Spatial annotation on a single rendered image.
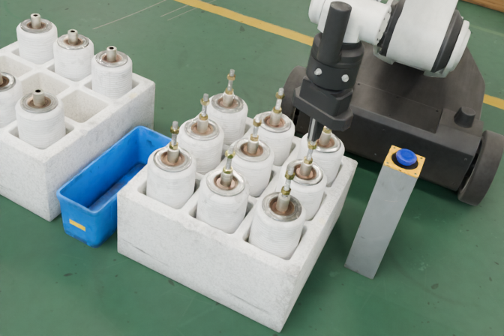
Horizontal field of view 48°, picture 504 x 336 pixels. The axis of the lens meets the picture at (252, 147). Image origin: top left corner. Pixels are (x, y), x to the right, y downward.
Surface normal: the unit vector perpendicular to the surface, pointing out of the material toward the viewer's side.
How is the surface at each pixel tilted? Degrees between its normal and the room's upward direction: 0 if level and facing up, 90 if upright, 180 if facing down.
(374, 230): 90
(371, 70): 0
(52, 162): 90
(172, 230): 90
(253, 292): 90
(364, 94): 0
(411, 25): 54
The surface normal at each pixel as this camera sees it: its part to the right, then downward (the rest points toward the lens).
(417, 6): -0.15, -0.23
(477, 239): 0.14, -0.77
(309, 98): -0.68, 0.38
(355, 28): -0.46, 0.50
